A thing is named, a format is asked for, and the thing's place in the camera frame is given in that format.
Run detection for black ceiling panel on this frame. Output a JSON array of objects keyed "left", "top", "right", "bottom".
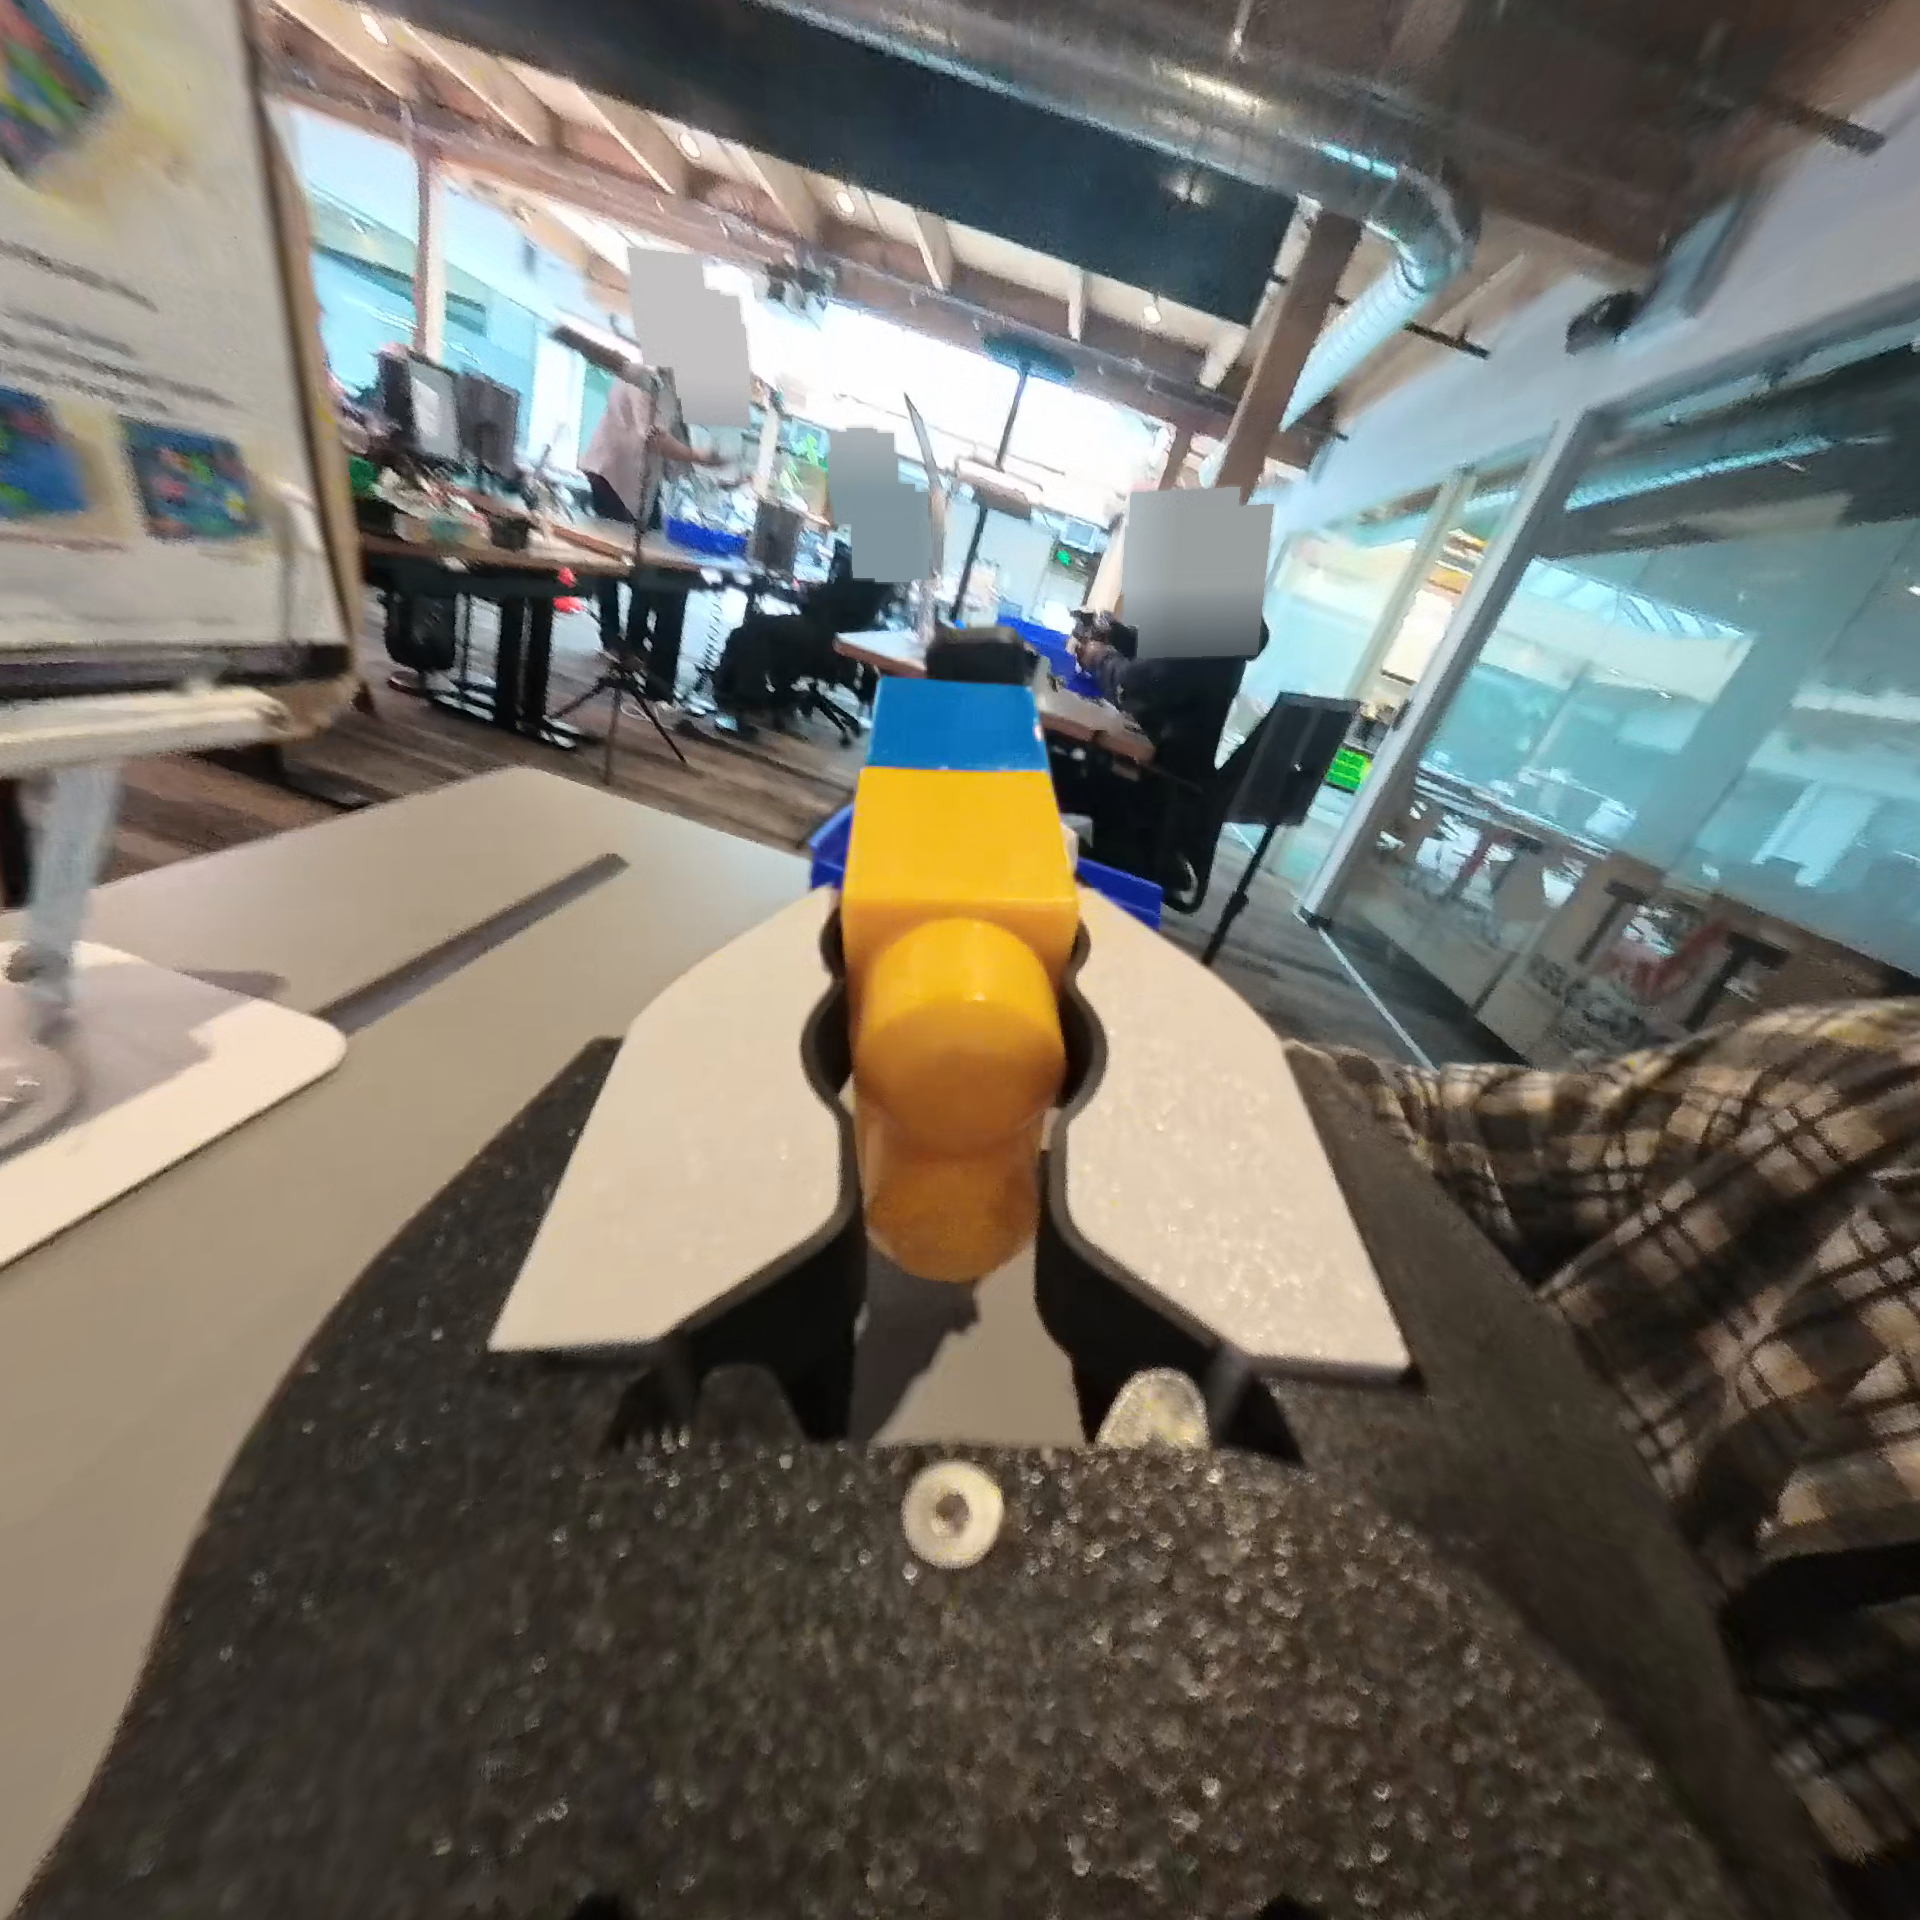
[{"left": 367, "top": 0, "right": 1303, "bottom": 328}]

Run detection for yellow two-stud block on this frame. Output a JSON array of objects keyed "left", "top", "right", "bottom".
[{"left": 836, "top": 762, "right": 1086, "bottom": 1286}]

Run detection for black tripod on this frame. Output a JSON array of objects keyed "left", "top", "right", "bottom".
[{"left": 544, "top": 374, "right": 697, "bottom": 786}]

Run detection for long wooden desk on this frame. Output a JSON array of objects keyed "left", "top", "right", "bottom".
[{"left": 357, "top": 515, "right": 782, "bottom": 751}]

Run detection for printed cardboard box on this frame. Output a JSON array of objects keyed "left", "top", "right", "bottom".
[{"left": 1477, "top": 876, "right": 1794, "bottom": 1070}]

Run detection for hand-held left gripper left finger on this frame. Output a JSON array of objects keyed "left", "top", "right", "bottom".
[{"left": 491, "top": 887, "right": 872, "bottom": 1364}]

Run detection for blue mega block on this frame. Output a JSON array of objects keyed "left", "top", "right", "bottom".
[{"left": 867, "top": 674, "right": 1053, "bottom": 781}]

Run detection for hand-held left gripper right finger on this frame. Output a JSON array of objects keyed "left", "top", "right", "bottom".
[{"left": 1043, "top": 884, "right": 1417, "bottom": 1381}]

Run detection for pair of desk monitors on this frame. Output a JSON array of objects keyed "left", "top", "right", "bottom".
[{"left": 374, "top": 348, "right": 524, "bottom": 486}]

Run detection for wooden instruction sheet board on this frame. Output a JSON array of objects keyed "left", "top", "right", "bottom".
[{"left": 0, "top": 0, "right": 367, "bottom": 696}]

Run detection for person's right forearm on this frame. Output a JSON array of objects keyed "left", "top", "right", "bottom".
[{"left": 1303, "top": 996, "right": 1920, "bottom": 1869}]

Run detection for black floor sign display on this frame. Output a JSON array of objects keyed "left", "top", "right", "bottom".
[{"left": 1200, "top": 692, "right": 1365, "bottom": 966}]

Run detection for blue plastic bin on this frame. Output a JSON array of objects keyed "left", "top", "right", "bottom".
[{"left": 806, "top": 801, "right": 1169, "bottom": 936}]

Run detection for silver ventilation duct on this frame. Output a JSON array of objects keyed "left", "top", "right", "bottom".
[{"left": 810, "top": 0, "right": 1485, "bottom": 452}]

